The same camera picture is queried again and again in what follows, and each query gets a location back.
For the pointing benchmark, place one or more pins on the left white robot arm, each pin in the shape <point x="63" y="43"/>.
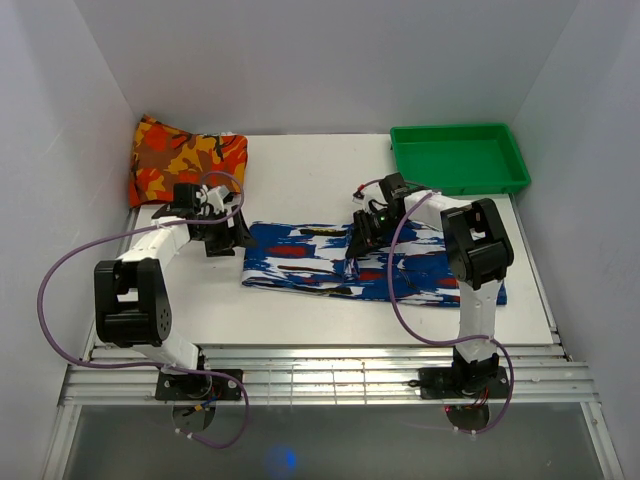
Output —
<point x="131" y="299"/>

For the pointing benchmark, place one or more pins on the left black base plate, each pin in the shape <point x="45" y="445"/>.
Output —
<point x="199" y="388"/>

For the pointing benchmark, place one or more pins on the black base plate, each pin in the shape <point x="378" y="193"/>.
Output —
<point x="443" y="383"/>
<point x="199" y="388"/>

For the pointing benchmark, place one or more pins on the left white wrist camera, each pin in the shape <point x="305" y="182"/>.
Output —
<point x="215" y="199"/>

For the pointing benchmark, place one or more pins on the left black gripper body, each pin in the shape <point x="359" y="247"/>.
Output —
<point x="216" y="237"/>

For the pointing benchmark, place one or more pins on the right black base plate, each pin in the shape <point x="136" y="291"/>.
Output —
<point x="443" y="383"/>

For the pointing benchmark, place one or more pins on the orange camouflage folded trousers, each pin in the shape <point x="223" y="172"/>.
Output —
<point x="163" y="155"/>

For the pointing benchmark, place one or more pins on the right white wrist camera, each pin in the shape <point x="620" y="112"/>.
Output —
<point x="362" y="195"/>

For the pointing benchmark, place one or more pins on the green plastic tray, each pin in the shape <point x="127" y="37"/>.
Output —
<point x="463" y="159"/>

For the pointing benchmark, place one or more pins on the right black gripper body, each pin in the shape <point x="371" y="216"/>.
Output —
<point x="373" y="227"/>

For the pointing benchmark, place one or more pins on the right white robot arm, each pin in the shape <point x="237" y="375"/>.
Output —
<point x="479" y="253"/>

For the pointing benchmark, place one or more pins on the blue white patterned trousers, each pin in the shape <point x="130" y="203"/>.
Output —
<point x="311" y="259"/>

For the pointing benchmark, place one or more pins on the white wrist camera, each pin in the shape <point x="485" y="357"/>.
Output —
<point x="215" y="199"/>
<point x="362" y="195"/>

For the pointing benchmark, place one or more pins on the aluminium rail frame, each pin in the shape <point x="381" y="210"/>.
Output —
<point x="298" y="350"/>

